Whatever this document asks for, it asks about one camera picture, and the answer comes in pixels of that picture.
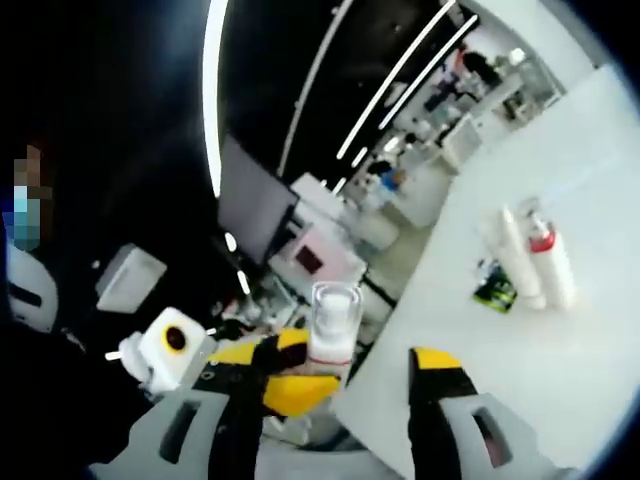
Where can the white skincare tube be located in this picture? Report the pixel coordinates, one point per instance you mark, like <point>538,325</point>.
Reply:
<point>520,255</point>

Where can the pink board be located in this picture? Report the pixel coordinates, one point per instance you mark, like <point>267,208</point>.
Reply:
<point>322,250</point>

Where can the curved white ceiling rail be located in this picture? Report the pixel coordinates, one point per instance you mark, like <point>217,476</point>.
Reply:
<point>310,85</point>

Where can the small clear-capped skincare bottle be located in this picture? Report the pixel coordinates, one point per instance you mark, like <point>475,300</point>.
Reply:
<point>332,320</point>

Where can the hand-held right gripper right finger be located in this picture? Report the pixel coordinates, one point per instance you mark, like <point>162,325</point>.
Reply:
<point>430,425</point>

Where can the curved ceiling light strip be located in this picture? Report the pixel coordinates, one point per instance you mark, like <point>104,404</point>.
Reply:
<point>212,100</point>

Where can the red-collared white pump bottle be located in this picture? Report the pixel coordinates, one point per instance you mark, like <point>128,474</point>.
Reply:
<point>552,265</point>

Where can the large display screen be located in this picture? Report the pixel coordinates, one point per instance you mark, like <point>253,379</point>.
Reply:
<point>255,210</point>

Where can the white framed mesh chair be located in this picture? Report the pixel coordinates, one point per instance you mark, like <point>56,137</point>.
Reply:
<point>462,142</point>

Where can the green skincare sachet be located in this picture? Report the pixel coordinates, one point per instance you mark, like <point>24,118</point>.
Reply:
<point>495,292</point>

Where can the straight ceiling light strip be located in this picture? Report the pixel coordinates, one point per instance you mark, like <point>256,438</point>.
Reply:
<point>430,70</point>
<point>395,85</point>

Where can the ceiling air conditioner unit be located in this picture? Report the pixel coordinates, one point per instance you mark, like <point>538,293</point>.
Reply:
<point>130,277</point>

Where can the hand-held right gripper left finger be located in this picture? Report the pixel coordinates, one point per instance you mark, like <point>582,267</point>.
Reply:
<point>240,425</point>

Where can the white worn device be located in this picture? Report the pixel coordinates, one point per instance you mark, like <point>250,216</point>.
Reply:
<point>27,285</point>

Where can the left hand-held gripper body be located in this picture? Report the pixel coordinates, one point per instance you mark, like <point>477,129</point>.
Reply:
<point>160,365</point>

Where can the white desk with black legs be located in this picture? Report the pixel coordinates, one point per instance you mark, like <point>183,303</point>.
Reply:
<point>330,285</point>

